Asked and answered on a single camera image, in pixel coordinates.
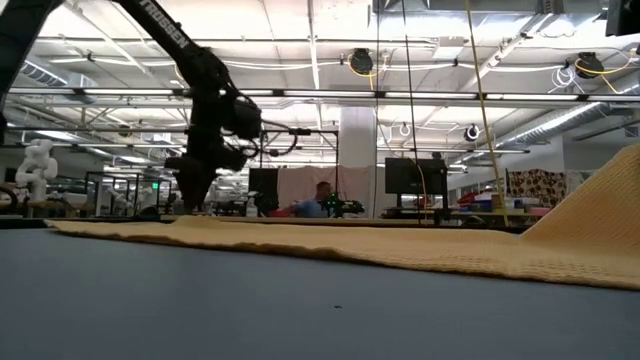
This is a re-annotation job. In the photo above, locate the pink curtain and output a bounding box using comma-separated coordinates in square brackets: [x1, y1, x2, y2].
[277, 164, 386, 219]

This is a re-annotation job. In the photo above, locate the person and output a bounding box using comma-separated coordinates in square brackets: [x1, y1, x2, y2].
[291, 180, 335, 219]

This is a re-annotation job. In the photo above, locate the wooden table board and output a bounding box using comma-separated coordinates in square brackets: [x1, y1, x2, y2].
[159, 214, 441, 225]

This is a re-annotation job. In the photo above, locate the pale floral fabric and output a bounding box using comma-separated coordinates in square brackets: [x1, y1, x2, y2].
[567, 168, 601, 194]

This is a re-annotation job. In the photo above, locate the small black robot green light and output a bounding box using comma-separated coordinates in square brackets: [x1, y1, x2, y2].
[324, 192, 367, 219]

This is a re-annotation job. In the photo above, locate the black stand frame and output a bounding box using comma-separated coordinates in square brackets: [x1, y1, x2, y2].
[257, 127, 341, 201]

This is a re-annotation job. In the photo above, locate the silver air duct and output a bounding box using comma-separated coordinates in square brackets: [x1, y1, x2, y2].
[499, 82, 640, 147]

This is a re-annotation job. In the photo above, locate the black cage frame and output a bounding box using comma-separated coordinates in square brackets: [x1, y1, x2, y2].
[83, 170, 172, 217]

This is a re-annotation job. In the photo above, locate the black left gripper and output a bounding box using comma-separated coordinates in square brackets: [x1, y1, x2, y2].
[164, 127, 249, 214]

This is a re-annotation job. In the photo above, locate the small black monitor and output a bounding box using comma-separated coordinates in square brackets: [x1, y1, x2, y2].
[248, 167, 280, 217]

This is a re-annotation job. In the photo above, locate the brown circle patterned fabric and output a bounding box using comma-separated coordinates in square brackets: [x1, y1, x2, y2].
[505, 168, 569, 209]

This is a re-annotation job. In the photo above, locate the black ceiling cable reel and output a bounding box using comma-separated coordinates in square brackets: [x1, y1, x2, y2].
[348, 47, 375, 77]
[574, 51, 606, 80]

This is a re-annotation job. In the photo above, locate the dark hoop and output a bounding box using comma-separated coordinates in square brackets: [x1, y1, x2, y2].
[0, 185, 19, 216]

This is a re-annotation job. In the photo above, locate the white column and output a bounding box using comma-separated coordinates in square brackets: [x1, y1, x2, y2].
[339, 105, 378, 167]

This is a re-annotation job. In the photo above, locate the yellow hanging cable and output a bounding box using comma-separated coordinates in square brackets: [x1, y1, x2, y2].
[464, 0, 511, 229]

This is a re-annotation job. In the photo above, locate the black hanging cable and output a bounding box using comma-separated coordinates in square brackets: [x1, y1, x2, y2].
[401, 0, 425, 225]

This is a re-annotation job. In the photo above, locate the large black monitor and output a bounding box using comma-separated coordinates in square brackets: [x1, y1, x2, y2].
[384, 157, 449, 196]

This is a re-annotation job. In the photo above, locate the yellow waffle towel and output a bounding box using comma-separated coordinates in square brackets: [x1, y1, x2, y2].
[45, 144, 640, 292]

